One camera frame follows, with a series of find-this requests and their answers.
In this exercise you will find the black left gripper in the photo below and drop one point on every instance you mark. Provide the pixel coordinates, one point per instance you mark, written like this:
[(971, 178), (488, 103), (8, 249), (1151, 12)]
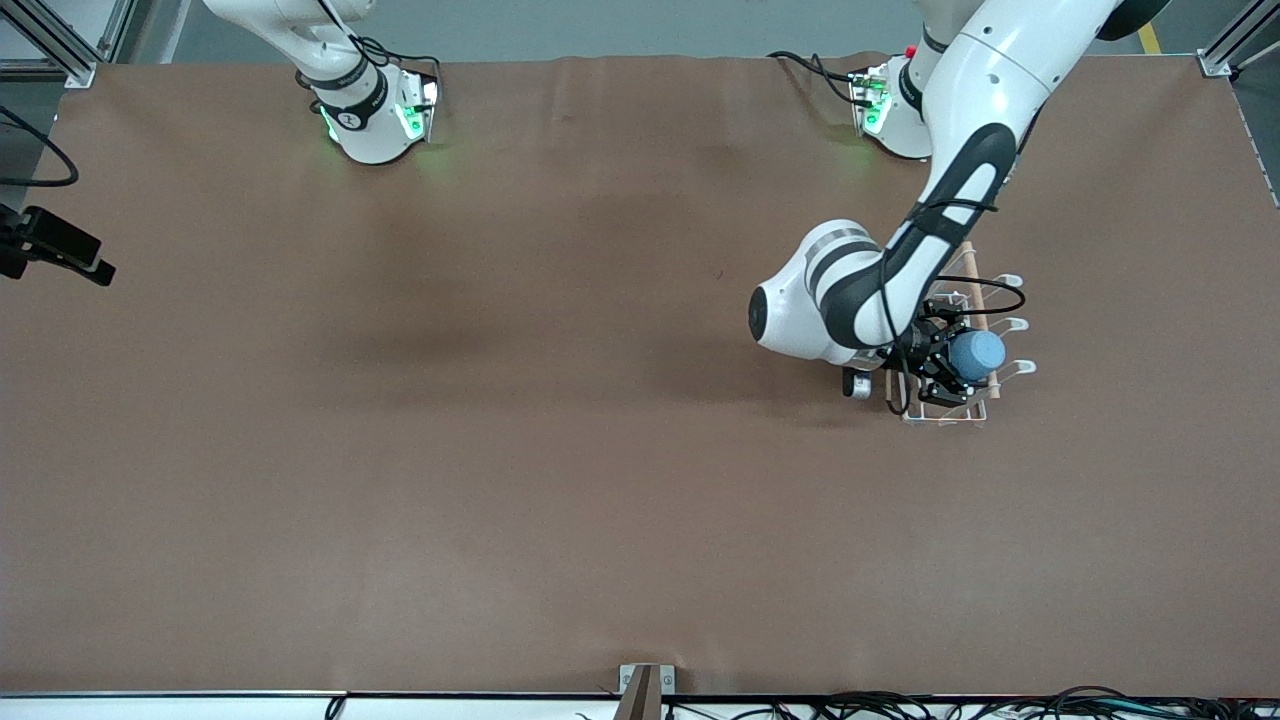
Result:
[(932, 352)]

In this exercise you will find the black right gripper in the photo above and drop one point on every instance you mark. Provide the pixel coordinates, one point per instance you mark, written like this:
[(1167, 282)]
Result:
[(48, 240)]

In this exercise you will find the blue plastic cup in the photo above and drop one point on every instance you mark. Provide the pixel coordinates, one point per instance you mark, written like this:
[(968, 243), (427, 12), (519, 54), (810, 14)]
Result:
[(980, 355)]

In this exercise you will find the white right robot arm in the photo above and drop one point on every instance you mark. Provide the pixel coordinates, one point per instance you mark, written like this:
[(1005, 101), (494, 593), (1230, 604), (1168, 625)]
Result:
[(365, 130)]

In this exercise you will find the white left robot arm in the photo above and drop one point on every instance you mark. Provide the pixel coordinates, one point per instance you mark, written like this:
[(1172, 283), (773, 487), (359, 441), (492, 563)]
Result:
[(985, 75)]

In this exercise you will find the brown table cover sheet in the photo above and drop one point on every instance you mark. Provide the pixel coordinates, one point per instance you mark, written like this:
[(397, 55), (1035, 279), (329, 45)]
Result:
[(600, 500)]

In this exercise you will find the aluminium frame post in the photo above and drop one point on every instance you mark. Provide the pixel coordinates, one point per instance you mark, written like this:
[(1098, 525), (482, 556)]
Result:
[(60, 45), (1235, 45)]

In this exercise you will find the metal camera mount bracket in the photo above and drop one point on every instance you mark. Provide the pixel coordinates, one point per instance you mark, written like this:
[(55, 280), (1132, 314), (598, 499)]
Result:
[(645, 690)]

